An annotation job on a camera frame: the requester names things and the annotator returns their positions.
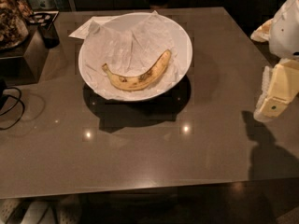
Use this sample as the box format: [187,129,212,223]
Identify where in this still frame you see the white bowl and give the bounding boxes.
[78,11,192,101]

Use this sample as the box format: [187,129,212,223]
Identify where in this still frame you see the dark wooden box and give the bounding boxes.
[0,25,49,86]

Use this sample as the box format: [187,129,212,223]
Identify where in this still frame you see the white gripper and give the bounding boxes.
[250,0,299,122]

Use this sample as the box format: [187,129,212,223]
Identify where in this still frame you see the patterned coaster card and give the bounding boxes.
[29,11,59,25]

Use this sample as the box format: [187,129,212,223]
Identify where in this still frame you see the white crumpled paper liner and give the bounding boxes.
[79,12,182,101]

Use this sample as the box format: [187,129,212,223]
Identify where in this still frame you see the yellow spotted banana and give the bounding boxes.
[102,49,172,91]

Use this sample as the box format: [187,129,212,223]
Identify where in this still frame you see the black cable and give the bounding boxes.
[0,79,26,132]

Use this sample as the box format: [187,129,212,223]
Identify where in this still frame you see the black cup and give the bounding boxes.
[37,21,60,49]

